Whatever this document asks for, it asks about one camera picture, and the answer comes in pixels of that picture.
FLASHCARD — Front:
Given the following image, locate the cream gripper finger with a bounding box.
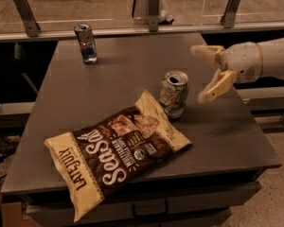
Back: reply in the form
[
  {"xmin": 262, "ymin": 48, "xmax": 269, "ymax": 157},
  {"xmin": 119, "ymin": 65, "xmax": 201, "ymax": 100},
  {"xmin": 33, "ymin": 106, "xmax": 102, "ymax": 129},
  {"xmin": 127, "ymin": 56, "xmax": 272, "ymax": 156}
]
[
  {"xmin": 198, "ymin": 69, "xmax": 238, "ymax": 104},
  {"xmin": 190, "ymin": 45, "xmax": 225, "ymax": 63}
]

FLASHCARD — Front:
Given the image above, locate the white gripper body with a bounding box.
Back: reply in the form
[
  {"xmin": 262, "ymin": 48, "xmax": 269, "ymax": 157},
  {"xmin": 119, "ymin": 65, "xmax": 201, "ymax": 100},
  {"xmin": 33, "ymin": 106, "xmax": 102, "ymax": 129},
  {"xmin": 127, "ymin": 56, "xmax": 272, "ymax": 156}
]
[{"xmin": 220, "ymin": 42, "xmax": 263, "ymax": 83}]

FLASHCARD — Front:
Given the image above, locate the white green 7up can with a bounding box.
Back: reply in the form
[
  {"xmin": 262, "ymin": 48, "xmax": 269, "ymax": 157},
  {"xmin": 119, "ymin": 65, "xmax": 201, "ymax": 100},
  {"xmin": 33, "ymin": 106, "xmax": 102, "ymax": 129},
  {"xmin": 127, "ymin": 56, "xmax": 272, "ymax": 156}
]
[{"xmin": 159, "ymin": 70, "xmax": 188, "ymax": 119}]

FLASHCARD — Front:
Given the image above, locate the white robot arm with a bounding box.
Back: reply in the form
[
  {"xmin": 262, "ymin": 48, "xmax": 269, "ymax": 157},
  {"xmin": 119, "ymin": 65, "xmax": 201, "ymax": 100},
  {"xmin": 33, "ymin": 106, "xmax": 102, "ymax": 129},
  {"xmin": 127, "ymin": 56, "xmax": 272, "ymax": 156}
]
[{"xmin": 190, "ymin": 38, "xmax": 284, "ymax": 103}]

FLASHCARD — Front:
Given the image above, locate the blue silver energy drink can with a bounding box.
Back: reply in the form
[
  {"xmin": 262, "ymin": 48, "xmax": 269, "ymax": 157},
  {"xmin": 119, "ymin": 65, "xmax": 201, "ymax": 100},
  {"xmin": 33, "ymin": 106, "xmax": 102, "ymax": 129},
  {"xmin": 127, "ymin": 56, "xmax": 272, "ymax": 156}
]
[{"xmin": 74, "ymin": 23, "xmax": 98, "ymax": 64}]

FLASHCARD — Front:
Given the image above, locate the brown sea salt chip bag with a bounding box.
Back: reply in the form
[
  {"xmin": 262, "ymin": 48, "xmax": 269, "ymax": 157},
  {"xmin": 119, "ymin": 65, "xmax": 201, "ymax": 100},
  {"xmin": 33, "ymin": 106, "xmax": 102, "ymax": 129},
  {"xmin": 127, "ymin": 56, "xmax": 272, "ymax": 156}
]
[{"xmin": 44, "ymin": 91, "xmax": 190, "ymax": 221}]

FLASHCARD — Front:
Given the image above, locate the right metal rail bracket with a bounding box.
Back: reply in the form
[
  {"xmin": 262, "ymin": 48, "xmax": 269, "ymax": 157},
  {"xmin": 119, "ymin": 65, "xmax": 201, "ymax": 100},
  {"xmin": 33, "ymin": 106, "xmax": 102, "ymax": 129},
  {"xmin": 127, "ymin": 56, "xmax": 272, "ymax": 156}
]
[{"xmin": 221, "ymin": 0, "xmax": 240, "ymax": 28}]

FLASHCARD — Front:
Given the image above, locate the metal rail bracket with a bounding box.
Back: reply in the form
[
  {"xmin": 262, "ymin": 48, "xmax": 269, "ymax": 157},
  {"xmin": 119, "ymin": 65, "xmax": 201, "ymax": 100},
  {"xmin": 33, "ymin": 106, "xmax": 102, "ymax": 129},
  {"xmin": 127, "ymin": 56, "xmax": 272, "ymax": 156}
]
[
  {"xmin": 221, "ymin": 0, "xmax": 240, "ymax": 28},
  {"xmin": 149, "ymin": 0, "xmax": 159, "ymax": 32},
  {"xmin": 13, "ymin": 0, "xmax": 41, "ymax": 37}
]

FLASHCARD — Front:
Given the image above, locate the middle metal rail bracket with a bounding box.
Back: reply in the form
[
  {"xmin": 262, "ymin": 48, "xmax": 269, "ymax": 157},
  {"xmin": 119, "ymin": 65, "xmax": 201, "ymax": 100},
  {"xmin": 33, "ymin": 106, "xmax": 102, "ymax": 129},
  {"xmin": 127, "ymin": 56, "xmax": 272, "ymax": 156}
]
[{"xmin": 149, "ymin": 0, "xmax": 159, "ymax": 32}]

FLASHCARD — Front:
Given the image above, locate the grey drawer with handle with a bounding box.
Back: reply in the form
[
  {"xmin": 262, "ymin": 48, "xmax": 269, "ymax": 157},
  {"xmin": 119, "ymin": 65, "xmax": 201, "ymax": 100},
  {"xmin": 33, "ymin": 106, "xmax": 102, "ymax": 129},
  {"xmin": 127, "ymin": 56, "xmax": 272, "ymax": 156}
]
[{"xmin": 26, "ymin": 182, "xmax": 261, "ymax": 227}]

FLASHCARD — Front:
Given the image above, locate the left metal rail bracket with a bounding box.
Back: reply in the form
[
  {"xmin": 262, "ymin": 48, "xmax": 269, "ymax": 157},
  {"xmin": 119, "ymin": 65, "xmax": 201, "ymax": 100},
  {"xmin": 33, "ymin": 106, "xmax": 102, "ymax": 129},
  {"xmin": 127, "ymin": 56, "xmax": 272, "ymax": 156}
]
[{"xmin": 13, "ymin": 0, "xmax": 41, "ymax": 37}]

